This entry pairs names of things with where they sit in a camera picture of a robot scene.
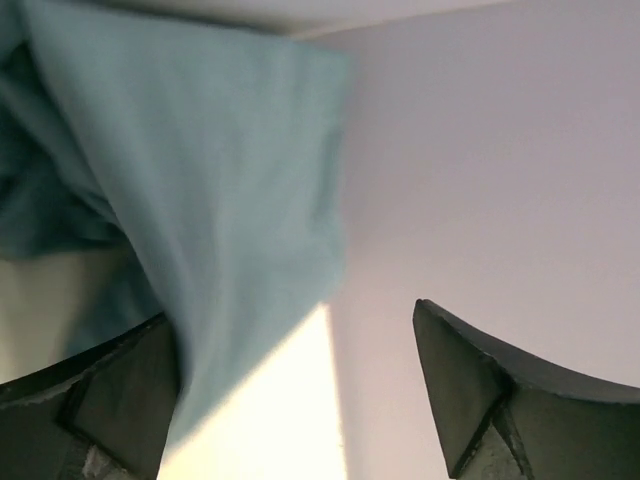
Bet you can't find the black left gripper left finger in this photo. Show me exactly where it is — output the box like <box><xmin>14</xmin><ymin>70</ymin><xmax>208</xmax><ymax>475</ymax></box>
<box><xmin>1</xmin><ymin>315</ymin><xmax>180</xmax><ymax>480</ymax></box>

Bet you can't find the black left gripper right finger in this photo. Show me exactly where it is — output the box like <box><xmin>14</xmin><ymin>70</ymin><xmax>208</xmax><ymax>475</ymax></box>
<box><xmin>413</xmin><ymin>300</ymin><xmax>639</xmax><ymax>479</ymax></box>

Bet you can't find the blue t shirt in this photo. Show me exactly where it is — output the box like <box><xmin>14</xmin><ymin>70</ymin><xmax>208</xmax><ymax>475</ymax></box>
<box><xmin>1</xmin><ymin>1</ymin><xmax>350</xmax><ymax>443</ymax></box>

